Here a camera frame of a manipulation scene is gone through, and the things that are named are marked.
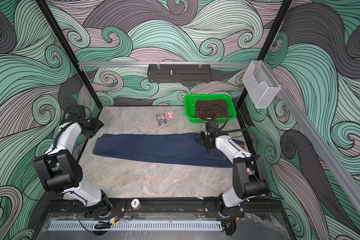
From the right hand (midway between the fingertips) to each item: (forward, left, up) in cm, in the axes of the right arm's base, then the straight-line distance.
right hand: (199, 140), depth 91 cm
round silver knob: (-36, +33, -1) cm, 49 cm away
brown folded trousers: (+31, -12, -4) cm, 33 cm away
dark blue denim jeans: (-2, +14, -9) cm, 16 cm away
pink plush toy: (+25, +20, -4) cm, 33 cm away
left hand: (+4, +61, +9) cm, 62 cm away
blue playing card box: (+22, +27, -6) cm, 35 cm away
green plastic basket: (+34, +4, -5) cm, 35 cm away
